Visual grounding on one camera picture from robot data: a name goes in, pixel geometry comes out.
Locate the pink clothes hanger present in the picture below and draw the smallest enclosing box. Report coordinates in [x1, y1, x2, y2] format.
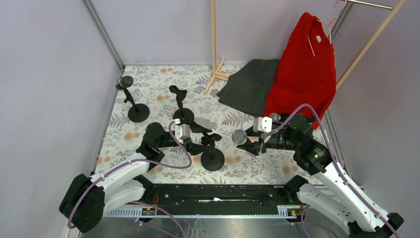
[308, 0, 348, 56]

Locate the purple glitter microphone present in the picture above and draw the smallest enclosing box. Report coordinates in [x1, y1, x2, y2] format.
[231, 129, 258, 157]

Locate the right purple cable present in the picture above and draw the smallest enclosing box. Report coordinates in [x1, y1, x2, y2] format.
[265, 104, 403, 238]

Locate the black mic stand back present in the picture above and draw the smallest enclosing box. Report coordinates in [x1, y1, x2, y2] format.
[201, 133, 225, 172]

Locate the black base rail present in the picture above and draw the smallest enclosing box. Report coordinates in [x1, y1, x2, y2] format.
[122, 183, 306, 216]

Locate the floral table mat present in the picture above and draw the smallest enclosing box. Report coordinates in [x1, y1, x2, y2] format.
[95, 65, 319, 185]

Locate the wooden clothes rack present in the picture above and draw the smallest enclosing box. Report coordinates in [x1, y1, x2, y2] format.
[204, 0, 405, 94]

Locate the black mic stand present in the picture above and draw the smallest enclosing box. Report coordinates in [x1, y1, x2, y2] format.
[115, 76, 150, 123]
[201, 133, 225, 172]
[169, 85, 194, 126]

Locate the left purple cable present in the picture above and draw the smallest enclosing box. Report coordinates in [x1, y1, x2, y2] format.
[67, 121, 193, 238]

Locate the silver head black microphone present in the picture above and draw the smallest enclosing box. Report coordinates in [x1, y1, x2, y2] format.
[268, 113, 290, 123]

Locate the purple cable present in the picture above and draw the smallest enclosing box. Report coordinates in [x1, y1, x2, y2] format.
[67, 121, 193, 238]
[265, 104, 403, 238]

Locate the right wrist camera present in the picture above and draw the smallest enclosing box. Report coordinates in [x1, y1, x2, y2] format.
[253, 117, 272, 133]

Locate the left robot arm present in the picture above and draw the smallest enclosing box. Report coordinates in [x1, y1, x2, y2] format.
[59, 119, 212, 233]

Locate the red t-shirt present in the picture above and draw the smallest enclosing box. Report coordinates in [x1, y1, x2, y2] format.
[263, 12, 336, 118]

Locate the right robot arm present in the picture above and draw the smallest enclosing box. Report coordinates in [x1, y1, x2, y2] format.
[231, 115, 404, 238]

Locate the black mic stand front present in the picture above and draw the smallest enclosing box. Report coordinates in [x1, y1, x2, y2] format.
[115, 76, 150, 123]

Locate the grey dotted cloth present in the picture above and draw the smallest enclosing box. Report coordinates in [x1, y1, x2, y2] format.
[217, 59, 279, 117]

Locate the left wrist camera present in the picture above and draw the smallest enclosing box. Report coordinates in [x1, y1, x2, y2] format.
[174, 124, 191, 141]

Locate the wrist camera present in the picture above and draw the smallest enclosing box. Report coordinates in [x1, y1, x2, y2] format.
[174, 124, 191, 141]
[253, 117, 272, 133]

